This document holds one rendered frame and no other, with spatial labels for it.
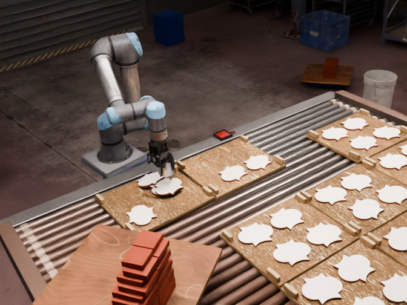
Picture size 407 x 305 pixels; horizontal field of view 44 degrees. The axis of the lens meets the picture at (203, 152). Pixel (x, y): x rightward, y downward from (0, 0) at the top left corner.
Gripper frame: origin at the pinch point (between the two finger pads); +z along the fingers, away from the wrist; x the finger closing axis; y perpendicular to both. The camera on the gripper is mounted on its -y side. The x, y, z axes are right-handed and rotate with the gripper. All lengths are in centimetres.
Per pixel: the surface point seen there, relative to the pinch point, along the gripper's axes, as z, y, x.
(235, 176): 7.0, -22.7, 22.1
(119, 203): 8.0, 18.9, -12.5
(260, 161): 7.0, -39.6, 25.7
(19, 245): 7, 61, -27
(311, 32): 84, -451, -119
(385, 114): 7, -116, 63
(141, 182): 6.2, 3.4, -12.6
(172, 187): 5.0, 1.1, 3.8
